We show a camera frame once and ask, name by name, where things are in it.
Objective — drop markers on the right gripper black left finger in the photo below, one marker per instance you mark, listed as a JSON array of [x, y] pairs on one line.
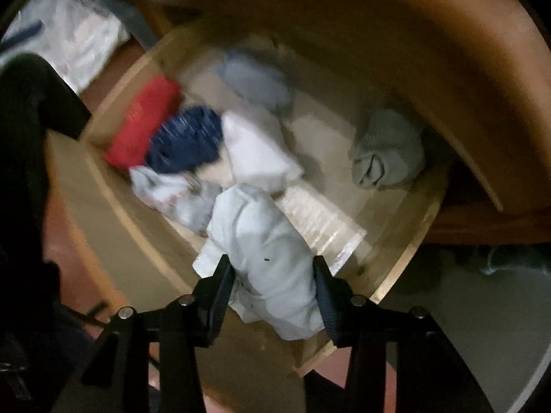
[[114, 378]]

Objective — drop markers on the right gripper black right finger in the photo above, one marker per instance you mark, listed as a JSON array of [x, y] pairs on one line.
[[431, 375]]

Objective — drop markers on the light blue patterned underwear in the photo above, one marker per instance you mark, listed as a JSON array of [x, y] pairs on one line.
[[181, 197]]

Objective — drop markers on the pale blue white underwear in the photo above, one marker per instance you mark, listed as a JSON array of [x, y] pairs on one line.
[[273, 264]]

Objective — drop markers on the navy speckled underwear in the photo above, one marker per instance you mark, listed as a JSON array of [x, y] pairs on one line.
[[186, 141]]

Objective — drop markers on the pale grey underwear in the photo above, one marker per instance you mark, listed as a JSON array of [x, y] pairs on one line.
[[257, 150]]

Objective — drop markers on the wooden drawer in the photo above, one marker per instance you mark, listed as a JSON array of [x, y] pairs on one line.
[[291, 127]]

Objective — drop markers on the red underwear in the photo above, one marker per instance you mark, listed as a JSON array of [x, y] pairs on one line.
[[154, 104]]

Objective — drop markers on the grey padded stool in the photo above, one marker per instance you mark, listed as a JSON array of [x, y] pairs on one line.
[[499, 324]]

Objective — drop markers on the grey ribbed garment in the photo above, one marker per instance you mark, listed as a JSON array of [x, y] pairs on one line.
[[390, 153]]

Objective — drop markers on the person's black trouser leg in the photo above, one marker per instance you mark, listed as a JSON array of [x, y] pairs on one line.
[[40, 345]]

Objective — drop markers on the folded light blue garment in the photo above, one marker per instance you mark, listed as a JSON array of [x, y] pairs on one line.
[[257, 81]]

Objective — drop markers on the wooden nightstand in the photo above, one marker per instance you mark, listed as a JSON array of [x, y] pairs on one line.
[[478, 71]]

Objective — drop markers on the white floral bedsheet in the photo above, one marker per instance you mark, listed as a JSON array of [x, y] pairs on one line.
[[76, 41]]

